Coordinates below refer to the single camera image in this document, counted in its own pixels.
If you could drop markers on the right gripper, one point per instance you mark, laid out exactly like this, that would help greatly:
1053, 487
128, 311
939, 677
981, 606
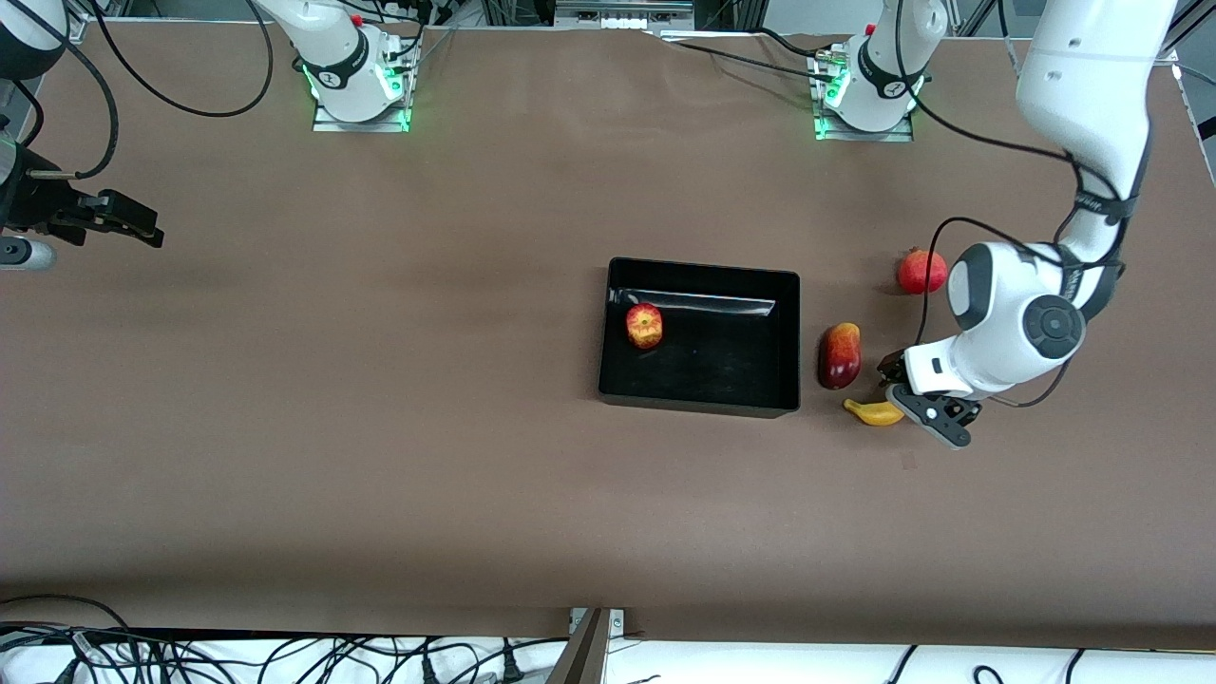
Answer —
38, 201

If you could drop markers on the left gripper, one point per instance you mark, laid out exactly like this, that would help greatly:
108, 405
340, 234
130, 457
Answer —
892, 367

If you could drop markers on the yellow banana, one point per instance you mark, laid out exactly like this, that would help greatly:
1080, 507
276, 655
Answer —
874, 413

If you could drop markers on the black plastic box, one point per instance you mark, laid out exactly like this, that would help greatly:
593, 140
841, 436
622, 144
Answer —
722, 366

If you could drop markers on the red yellow apple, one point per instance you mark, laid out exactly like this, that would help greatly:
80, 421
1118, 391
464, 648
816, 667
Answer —
644, 326

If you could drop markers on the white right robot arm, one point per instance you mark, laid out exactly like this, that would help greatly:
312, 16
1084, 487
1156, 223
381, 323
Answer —
332, 43

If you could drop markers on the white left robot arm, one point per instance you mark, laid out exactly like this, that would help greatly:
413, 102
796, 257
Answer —
1083, 76

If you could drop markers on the red yellow mango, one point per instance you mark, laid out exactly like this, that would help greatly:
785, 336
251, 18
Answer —
840, 356

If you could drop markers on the red pomegranate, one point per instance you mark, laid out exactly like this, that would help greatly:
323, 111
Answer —
917, 273

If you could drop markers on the aluminium table leg profile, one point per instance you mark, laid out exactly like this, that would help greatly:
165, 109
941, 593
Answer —
584, 660

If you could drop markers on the white power strip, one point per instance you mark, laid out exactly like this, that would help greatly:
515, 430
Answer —
622, 19

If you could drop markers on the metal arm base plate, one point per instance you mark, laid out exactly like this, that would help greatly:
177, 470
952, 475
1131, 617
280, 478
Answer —
893, 136
328, 123

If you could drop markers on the small metal bracket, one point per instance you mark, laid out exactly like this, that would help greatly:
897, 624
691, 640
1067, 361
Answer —
617, 622

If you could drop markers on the aluminium corner frame profile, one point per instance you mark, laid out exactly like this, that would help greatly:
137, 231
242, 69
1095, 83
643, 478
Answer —
1187, 43

